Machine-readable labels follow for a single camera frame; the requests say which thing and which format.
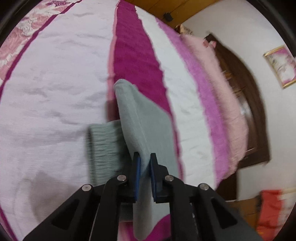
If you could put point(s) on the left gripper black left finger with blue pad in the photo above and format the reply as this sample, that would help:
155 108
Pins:
92 213

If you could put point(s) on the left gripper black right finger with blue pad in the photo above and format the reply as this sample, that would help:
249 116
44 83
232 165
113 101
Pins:
197 212

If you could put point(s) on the grey-green pants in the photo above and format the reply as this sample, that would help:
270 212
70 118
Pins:
144 128

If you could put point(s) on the red cloth item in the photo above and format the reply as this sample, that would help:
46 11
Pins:
271 215

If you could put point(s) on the dark wooden headboard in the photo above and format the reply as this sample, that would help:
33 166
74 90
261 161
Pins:
247 92

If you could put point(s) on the pink fluffy pillow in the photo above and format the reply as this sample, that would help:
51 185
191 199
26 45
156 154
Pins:
234 121

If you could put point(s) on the white bedsheet with magenta stripes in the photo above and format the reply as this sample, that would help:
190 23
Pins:
58 68

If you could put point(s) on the small black device on floor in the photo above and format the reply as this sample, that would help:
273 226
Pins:
167 17

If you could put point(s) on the gold framed wall picture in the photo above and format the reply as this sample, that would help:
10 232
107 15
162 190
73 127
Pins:
282 62

